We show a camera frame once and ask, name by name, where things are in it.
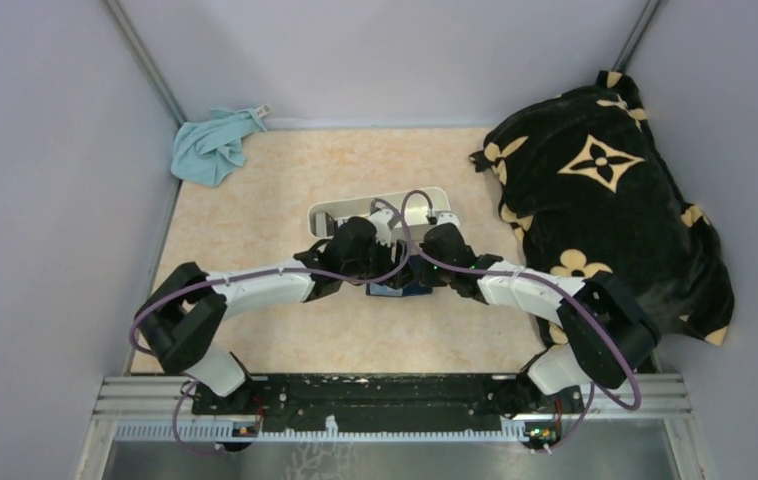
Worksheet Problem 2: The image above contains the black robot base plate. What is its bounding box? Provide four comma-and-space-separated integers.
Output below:
191, 373, 585, 433

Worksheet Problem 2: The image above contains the light blue cloth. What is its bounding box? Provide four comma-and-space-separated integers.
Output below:
170, 104, 271, 188

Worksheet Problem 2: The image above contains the blue leather card holder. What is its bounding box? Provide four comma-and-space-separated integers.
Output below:
365, 280, 434, 298

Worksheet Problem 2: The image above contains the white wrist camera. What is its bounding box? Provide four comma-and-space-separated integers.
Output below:
366, 208, 397, 248
427, 211, 460, 227

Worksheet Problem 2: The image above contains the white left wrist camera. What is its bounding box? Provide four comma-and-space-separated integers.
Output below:
366, 208, 397, 248

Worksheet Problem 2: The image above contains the white oval plastic bin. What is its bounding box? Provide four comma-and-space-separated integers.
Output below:
306, 187, 458, 242

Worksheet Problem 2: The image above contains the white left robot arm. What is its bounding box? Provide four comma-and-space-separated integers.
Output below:
130, 208, 404, 397

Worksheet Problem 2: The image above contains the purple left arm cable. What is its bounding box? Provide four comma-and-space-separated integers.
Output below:
128, 197, 420, 458

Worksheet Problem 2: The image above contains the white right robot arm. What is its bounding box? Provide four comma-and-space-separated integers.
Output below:
419, 212, 661, 395

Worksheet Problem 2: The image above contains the aluminium frame rail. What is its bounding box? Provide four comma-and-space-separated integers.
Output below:
92, 373, 693, 444

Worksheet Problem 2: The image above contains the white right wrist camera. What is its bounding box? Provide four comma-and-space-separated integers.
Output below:
427, 211, 460, 227

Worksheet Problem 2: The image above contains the black gold patterned blanket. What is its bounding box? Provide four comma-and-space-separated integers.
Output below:
469, 71, 735, 346

